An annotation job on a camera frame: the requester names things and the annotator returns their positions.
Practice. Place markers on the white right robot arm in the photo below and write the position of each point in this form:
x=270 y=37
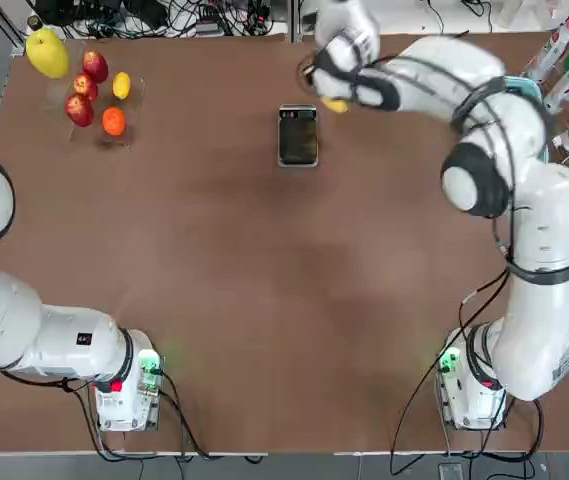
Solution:
x=549 y=225

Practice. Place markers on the large yellow apple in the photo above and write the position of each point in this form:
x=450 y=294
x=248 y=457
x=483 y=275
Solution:
x=47 y=52

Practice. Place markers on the yellow banana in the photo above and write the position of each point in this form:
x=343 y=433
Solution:
x=336 y=105

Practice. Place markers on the aluminium frame post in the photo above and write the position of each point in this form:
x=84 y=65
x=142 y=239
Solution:
x=296 y=20

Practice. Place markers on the clear bottle shelf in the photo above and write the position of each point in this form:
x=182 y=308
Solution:
x=539 y=65

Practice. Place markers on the dark tape roll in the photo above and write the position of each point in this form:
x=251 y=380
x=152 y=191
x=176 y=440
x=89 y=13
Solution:
x=35 y=22

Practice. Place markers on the red apple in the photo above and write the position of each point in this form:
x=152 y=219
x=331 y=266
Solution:
x=79 y=110
x=95 y=66
x=85 y=86

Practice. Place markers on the white side desk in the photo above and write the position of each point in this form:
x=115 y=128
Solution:
x=414 y=15

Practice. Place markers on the clear acrylic stepped stand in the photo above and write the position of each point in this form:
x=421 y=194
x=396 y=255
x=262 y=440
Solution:
x=129 y=139

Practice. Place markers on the orange fruit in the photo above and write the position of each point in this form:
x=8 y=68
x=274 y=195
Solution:
x=114 y=121

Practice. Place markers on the grey floor socket box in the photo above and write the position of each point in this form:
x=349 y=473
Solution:
x=451 y=471

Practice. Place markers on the yellow lemon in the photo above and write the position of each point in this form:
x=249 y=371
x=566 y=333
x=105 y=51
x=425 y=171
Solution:
x=121 y=85

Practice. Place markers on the silver black kitchen scale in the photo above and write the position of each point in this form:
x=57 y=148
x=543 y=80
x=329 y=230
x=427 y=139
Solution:
x=298 y=135

